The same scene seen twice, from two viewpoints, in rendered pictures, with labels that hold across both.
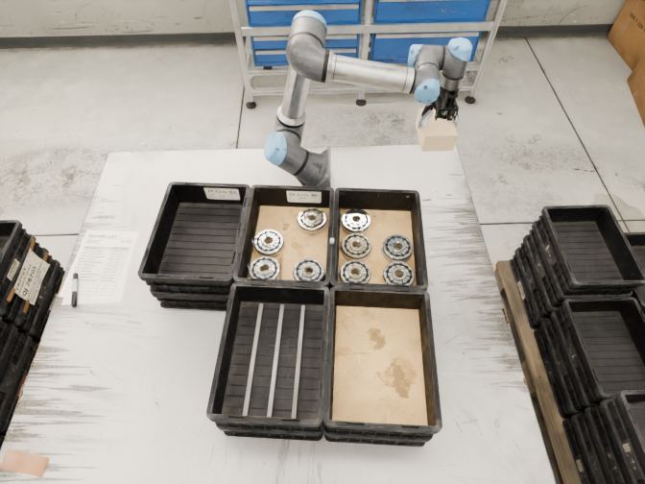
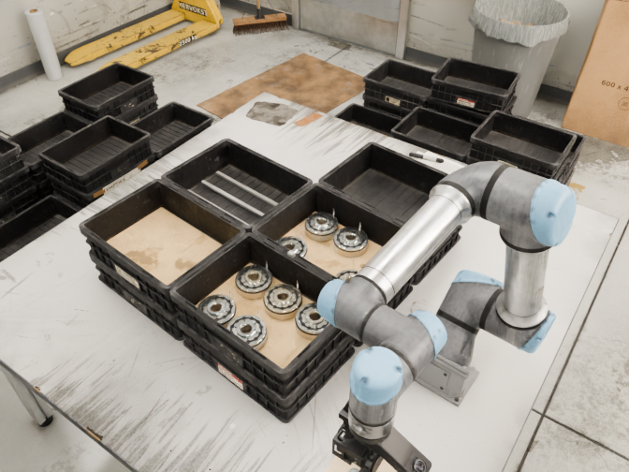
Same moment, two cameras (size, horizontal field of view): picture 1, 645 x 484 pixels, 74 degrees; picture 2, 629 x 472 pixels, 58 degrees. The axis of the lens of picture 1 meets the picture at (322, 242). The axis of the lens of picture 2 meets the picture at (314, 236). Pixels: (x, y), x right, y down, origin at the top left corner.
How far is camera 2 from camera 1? 1.74 m
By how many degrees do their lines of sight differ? 72
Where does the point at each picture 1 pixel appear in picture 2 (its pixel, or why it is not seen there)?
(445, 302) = (168, 388)
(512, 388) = (48, 372)
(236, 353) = (266, 186)
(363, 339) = (195, 256)
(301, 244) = (330, 268)
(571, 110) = not seen: outside the picture
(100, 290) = not seen: hidden behind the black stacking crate
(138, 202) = not seen: hidden behind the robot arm
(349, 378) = (178, 231)
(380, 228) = (289, 344)
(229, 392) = (242, 174)
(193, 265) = (373, 194)
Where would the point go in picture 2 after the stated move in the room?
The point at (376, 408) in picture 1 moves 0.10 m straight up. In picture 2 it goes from (141, 233) to (135, 209)
